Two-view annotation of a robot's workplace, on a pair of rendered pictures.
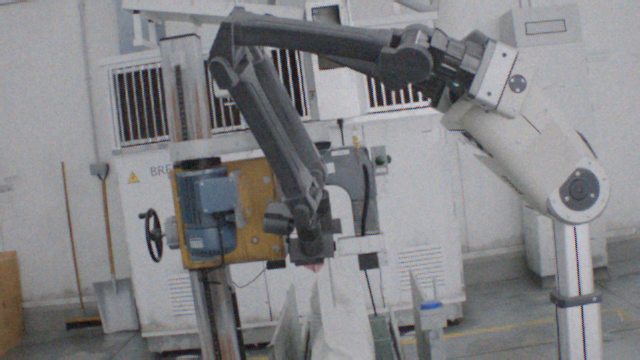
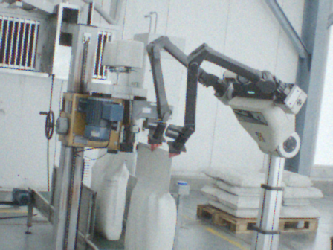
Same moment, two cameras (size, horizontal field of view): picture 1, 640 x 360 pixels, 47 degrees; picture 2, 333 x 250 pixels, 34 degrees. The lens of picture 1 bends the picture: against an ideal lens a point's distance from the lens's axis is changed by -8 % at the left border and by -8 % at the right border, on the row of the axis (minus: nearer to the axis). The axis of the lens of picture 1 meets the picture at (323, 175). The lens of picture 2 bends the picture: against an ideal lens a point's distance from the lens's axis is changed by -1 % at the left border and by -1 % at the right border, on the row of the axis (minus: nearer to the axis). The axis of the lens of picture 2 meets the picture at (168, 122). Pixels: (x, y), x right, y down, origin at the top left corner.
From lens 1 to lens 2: 1.68 m
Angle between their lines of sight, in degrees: 28
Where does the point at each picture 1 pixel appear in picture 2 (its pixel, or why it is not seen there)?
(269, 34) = (219, 59)
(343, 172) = (153, 114)
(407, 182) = not seen: hidden behind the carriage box
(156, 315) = not seen: outside the picture
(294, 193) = (190, 122)
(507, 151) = (276, 124)
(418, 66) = (270, 88)
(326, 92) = (59, 58)
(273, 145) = (193, 101)
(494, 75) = (293, 97)
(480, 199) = not seen: hidden behind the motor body
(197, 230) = (98, 127)
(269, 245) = (112, 141)
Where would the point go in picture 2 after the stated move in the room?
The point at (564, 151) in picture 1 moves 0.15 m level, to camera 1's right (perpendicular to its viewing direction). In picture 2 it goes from (290, 129) to (311, 130)
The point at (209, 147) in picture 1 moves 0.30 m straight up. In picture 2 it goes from (114, 89) to (120, 36)
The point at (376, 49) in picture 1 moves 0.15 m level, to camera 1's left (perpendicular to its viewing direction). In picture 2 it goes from (256, 77) to (231, 74)
